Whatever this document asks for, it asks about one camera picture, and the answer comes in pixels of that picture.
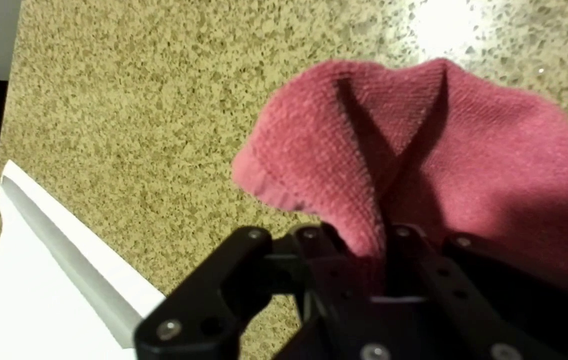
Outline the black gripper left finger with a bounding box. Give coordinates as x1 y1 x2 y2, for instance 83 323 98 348
133 224 366 360

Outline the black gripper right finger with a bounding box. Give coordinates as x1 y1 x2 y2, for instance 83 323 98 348
386 224 568 360

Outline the pink cloth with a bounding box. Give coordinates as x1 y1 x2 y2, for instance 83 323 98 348
231 58 568 288

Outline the white folded paper sheet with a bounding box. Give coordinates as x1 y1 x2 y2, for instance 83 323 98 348
0 158 167 360

